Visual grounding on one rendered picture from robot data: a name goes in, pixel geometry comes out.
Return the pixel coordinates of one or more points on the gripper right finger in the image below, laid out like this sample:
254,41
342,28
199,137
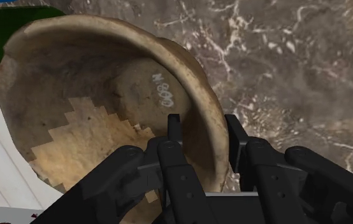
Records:
266,173

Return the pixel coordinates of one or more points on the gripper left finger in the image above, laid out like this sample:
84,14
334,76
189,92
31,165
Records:
176,173

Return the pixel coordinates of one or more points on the tan earthenware bowl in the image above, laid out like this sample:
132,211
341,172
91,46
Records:
86,77

